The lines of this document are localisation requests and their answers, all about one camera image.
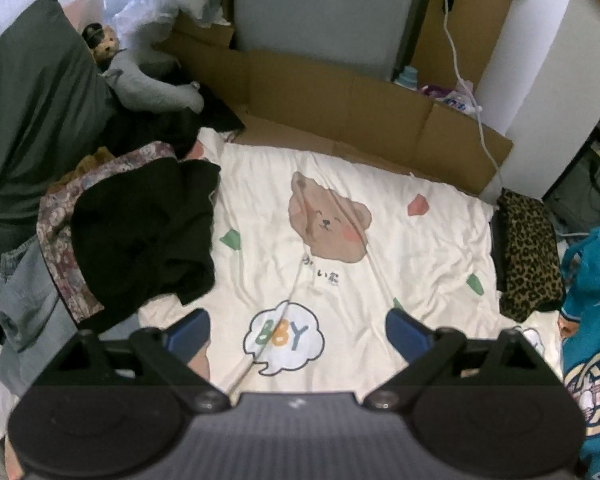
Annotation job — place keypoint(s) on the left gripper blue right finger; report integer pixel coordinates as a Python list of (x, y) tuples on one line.
[(409, 337)]

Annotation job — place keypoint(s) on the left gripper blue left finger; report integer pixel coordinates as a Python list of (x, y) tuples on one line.
[(185, 338)]

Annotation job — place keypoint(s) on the white bear print duvet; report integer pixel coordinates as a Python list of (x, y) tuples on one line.
[(311, 252)]

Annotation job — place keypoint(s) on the leopard print garment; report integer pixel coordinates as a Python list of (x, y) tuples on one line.
[(526, 258)]

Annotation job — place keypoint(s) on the light blue jeans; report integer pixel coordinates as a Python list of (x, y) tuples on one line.
[(33, 317)]

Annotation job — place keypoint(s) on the teal patterned blanket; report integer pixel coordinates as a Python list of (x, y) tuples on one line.
[(579, 325)]

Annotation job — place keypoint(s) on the grey plush toy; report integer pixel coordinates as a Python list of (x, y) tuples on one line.
[(133, 74)]

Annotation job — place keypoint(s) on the brown cardboard sheet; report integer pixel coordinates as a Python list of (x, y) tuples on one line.
[(293, 102)]

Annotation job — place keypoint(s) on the dark green pillow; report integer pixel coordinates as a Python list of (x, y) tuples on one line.
[(53, 106)]

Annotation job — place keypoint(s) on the small teddy bear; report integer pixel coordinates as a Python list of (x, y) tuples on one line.
[(102, 41)]

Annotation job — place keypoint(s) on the white cabinet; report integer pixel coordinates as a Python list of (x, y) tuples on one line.
[(541, 89)]

